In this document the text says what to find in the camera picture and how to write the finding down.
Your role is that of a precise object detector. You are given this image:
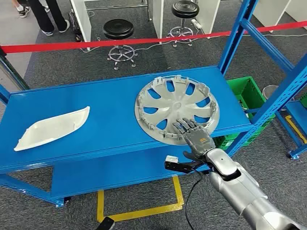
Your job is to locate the grey plastic wheel cover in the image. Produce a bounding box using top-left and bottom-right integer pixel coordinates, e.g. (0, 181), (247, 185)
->
(134, 75), (220, 146)

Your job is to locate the blue two-tier shelf rack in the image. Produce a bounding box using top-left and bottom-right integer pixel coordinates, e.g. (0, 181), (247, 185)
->
(0, 0), (307, 208)

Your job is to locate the white plastic trim part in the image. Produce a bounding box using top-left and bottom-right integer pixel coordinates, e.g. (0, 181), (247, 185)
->
(14, 106), (91, 152)

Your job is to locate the yellow floor tape square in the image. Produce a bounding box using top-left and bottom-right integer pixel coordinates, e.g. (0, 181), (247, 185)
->
(96, 175), (185, 223)
(284, 115), (307, 145)

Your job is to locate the black round stool chrome base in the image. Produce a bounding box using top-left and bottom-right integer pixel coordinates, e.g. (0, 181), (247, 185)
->
(168, 0), (200, 48)
(102, 19), (138, 71)

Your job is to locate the white power strip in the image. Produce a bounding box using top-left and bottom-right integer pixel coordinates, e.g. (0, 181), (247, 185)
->
(191, 18), (203, 30)

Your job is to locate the white desk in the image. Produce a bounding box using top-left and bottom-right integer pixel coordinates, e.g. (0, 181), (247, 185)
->
(70, 0), (164, 52)
(195, 0), (221, 39)

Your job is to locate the red barrier belt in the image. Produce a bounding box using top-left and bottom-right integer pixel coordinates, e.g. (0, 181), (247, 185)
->
(0, 21), (307, 55)

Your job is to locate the person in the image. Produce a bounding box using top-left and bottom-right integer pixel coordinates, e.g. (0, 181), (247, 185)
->
(12, 0), (31, 18)
(26, 0), (70, 36)

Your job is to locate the blue rack holding green crates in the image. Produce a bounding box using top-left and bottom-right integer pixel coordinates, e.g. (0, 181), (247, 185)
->
(275, 100), (307, 161)

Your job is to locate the white cabinet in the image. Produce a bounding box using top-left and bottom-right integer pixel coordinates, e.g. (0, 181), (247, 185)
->
(252, 0), (307, 34)

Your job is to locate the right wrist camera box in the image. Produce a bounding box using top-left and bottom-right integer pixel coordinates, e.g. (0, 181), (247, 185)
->
(164, 155), (209, 175)

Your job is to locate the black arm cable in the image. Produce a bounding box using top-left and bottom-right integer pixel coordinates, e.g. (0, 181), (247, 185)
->
(185, 171), (212, 230)

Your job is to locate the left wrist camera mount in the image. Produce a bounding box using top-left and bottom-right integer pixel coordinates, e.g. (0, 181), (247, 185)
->
(95, 216), (116, 230)

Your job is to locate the white floor cable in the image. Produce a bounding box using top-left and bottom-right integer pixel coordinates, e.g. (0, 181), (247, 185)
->
(79, 32), (307, 54)

